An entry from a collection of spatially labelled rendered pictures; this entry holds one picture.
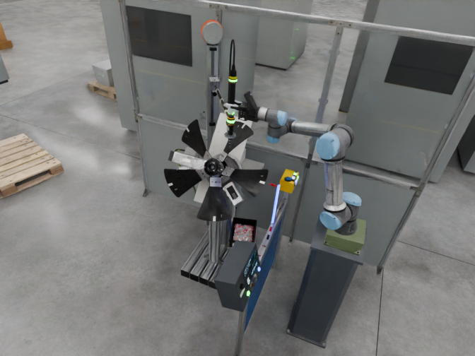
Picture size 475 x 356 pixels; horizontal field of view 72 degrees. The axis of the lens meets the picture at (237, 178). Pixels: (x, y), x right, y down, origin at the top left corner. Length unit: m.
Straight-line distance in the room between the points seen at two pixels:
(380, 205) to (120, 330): 2.27
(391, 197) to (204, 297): 1.73
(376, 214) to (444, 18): 2.16
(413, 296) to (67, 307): 2.90
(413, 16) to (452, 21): 0.37
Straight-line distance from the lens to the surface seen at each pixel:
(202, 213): 2.13
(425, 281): 3.56
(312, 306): 2.45
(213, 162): 2.12
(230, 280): 1.47
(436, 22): 4.14
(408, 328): 3.18
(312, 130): 1.83
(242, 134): 2.13
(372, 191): 2.84
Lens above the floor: 2.44
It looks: 37 degrees down
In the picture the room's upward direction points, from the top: 4 degrees clockwise
